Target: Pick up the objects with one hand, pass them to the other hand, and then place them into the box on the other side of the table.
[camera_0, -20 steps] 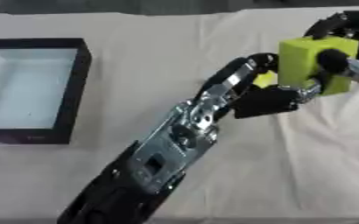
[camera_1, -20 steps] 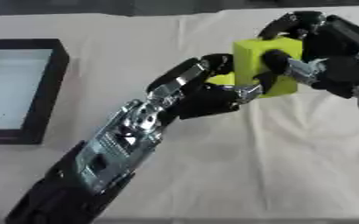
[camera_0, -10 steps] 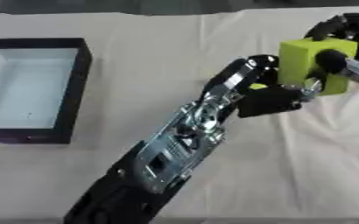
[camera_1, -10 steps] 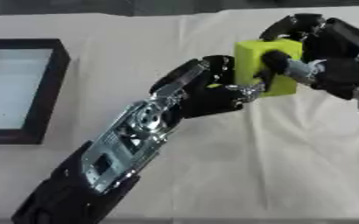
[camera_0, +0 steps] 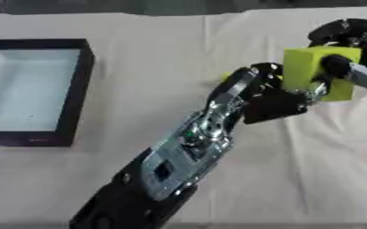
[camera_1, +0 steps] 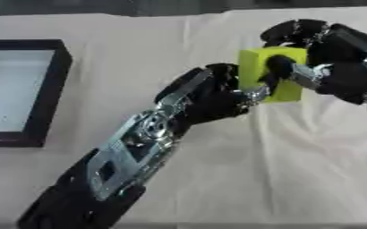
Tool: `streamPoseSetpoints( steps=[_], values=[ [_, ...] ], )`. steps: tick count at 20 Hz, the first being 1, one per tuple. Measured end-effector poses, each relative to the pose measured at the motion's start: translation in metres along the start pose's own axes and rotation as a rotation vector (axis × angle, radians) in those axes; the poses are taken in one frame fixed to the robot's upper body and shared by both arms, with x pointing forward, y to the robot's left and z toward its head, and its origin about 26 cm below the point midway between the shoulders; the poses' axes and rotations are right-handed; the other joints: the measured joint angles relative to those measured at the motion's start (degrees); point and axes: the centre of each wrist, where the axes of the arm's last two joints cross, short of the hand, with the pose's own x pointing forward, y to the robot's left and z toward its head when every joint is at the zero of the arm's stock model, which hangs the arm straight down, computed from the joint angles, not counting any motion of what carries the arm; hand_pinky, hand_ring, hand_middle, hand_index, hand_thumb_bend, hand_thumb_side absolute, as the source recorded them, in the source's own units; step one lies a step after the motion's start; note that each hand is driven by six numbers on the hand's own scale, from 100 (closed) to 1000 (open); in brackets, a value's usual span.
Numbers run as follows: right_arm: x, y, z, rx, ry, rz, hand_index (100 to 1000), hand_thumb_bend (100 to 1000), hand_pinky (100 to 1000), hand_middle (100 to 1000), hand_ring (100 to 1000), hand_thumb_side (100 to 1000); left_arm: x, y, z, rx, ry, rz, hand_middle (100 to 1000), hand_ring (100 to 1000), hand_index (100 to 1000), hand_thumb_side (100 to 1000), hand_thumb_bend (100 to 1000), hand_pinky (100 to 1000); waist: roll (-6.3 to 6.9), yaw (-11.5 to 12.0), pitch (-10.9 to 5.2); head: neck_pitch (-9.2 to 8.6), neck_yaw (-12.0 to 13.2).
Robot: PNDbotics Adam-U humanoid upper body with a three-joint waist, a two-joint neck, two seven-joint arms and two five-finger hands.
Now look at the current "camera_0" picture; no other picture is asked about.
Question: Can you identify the yellow-green rectangular block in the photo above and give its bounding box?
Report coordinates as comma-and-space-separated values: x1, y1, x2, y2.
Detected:
219, 46, 364, 102

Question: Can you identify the black box with white inside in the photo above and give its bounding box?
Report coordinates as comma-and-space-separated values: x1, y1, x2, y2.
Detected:
0, 38, 96, 148

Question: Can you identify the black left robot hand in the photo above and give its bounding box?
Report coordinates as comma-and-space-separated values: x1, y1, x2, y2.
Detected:
207, 62, 331, 125

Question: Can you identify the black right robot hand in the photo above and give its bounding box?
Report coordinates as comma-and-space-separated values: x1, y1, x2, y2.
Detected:
307, 18, 367, 97

